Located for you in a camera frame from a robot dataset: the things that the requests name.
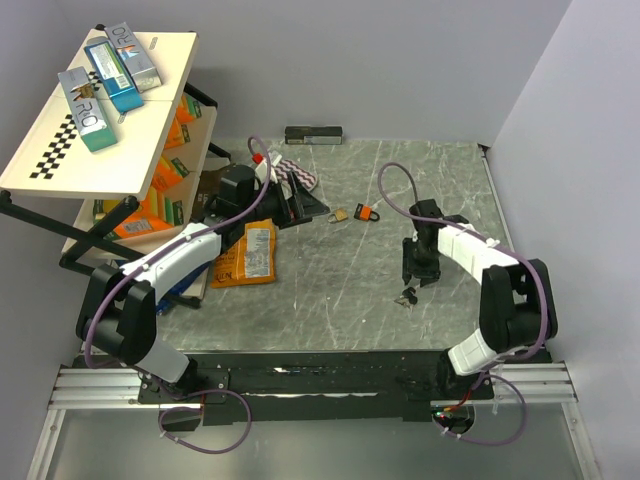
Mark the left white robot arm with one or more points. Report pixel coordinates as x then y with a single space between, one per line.
118 314

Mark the small brass padlock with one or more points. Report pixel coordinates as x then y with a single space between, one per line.
338 215

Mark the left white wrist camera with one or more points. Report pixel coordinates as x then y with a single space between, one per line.
261 168

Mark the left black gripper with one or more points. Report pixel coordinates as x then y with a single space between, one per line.
298 209

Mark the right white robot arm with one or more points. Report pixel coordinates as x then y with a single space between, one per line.
516 311

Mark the silver teal box front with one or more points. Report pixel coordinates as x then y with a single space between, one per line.
87 113

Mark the black rectangular box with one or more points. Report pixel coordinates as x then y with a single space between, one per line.
313 135

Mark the blue snack bag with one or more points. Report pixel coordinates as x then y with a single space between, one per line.
178 294

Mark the orange snack bag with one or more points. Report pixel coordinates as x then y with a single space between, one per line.
250 261

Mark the brown coffee bag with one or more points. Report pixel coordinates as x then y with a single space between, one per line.
210 192

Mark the pink wavy sponge pad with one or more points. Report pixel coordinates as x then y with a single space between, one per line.
281 166

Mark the aluminium rail frame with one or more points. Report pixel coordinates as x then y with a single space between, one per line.
119 389

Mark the silver box near back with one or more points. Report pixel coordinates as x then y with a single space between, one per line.
129 49

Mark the black-headed key bunch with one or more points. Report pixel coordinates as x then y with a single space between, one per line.
408 297

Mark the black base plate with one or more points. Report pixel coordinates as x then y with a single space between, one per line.
233 386

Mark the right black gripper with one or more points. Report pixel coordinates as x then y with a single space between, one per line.
429 275

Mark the beige folding shelf rack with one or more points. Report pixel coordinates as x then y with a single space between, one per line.
113 161

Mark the orange black padlock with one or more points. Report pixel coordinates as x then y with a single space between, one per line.
365 213

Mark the blue carton box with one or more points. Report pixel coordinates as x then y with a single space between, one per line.
116 80

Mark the orange boxes on shelf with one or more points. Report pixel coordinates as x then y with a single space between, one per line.
158 211

